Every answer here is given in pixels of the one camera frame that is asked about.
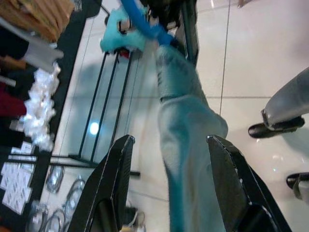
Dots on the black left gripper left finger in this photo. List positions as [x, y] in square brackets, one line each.
[106, 193]

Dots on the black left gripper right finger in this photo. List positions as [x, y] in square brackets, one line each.
[241, 193]

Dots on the grey-blue shirt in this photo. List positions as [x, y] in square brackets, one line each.
[186, 120]

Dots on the blue plastic hanger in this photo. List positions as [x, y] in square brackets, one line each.
[144, 24]

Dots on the white label sheet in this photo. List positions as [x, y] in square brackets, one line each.
[14, 178]

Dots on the clear plastic bags pile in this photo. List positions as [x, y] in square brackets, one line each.
[41, 108]

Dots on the red hanging garment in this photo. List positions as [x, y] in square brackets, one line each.
[9, 104]

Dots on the teal folded towel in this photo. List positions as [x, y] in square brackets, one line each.
[113, 41]

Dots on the black metal clothes rack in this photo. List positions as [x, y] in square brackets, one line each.
[189, 29]

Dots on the tan woven garment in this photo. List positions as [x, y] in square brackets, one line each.
[36, 14]

